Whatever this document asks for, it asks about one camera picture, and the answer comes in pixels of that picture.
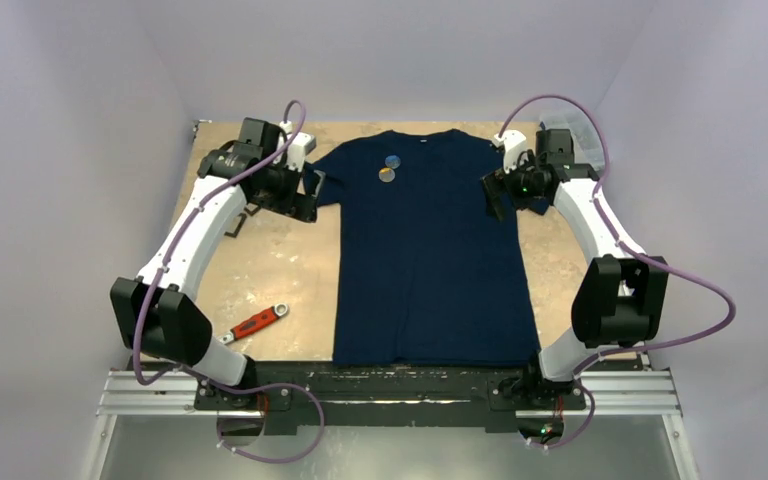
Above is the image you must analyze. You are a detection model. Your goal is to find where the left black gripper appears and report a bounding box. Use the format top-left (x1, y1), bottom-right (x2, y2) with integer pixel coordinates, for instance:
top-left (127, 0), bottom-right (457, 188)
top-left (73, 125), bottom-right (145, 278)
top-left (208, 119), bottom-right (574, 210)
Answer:
top-left (251, 157), bottom-right (322, 222)

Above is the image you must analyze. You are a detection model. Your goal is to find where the navy blue t-shirt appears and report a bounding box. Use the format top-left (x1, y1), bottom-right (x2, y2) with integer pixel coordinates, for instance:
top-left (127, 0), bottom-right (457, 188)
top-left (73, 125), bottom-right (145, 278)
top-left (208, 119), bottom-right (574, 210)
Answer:
top-left (311, 129), bottom-right (539, 366)

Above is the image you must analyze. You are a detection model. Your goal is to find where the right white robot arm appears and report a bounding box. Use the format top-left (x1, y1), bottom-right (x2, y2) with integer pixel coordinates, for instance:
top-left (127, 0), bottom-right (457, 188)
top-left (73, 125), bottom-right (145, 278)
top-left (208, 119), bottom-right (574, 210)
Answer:
top-left (481, 129), bottom-right (668, 407)

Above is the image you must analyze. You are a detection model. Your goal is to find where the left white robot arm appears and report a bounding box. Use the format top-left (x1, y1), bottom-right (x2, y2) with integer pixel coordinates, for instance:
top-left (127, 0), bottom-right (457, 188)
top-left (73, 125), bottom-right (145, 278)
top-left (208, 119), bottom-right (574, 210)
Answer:
top-left (110, 118), bottom-right (325, 409)

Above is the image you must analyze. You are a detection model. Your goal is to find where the clear plastic organizer box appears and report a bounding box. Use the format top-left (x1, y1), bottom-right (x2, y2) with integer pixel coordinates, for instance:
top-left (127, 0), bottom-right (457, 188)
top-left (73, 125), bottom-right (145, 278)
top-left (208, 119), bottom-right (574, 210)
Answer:
top-left (539, 104), bottom-right (605, 173)

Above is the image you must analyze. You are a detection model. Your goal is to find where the red adjustable wrench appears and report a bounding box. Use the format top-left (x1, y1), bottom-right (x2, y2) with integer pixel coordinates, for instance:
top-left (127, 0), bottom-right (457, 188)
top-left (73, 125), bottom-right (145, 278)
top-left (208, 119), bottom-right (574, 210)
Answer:
top-left (219, 303), bottom-right (289, 345)

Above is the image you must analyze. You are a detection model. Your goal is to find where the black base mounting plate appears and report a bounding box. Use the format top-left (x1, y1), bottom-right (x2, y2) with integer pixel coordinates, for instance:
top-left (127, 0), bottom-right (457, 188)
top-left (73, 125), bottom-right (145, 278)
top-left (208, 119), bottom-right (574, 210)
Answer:
top-left (99, 360), bottom-right (670, 443)

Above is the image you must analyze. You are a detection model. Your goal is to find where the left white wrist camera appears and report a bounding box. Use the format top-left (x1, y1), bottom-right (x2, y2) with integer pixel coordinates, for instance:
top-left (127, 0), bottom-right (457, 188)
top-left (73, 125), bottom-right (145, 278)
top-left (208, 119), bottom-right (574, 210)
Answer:
top-left (273, 121), bottom-right (316, 172)

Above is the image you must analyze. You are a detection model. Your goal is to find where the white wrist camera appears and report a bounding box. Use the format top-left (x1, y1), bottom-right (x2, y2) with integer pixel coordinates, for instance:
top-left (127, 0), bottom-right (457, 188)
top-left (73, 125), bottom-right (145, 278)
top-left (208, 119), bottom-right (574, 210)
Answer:
top-left (491, 129), bottom-right (528, 174)
top-left (273, 121), bottom-right (316, 172)

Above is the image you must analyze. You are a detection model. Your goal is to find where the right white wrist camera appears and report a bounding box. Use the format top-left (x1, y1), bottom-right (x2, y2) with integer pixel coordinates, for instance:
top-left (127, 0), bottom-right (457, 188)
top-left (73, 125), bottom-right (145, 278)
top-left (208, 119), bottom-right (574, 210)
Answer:
top-left (491, 129), bottom-right (528, 174)

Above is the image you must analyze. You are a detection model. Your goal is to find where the black display frame near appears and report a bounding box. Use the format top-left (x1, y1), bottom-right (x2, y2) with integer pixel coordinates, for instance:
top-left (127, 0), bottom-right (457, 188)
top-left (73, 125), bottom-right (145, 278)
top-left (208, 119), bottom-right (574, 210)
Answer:
top-left (224, 206), bottom-right (261, 238)

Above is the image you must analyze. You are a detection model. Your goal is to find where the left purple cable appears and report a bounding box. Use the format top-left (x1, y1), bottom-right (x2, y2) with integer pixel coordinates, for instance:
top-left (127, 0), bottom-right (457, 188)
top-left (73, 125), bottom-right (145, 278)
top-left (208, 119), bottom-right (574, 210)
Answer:
top-left (131, 99), bottom-right (326, 466)

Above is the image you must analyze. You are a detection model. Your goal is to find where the purple cable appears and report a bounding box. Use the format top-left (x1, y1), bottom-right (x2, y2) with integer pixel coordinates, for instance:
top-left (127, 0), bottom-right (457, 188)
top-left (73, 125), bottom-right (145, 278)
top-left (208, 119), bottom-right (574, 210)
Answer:
top-left (131, 99), bottom-right (326, 466)
top-left (497, 93), bottom-right (738, 452)

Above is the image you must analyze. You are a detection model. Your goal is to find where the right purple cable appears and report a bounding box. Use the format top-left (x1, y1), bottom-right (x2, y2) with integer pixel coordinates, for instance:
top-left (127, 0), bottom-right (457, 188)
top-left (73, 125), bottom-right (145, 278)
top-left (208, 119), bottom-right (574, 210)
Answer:
top-left (497, 93), bottom-right (738, 452)

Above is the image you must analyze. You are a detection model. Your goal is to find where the aluminium rail frame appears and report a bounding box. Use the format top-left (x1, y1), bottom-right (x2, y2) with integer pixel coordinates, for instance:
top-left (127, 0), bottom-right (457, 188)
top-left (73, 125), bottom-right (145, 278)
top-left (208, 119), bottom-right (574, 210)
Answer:
top-left (81, 371), bottom-right (699, 479)

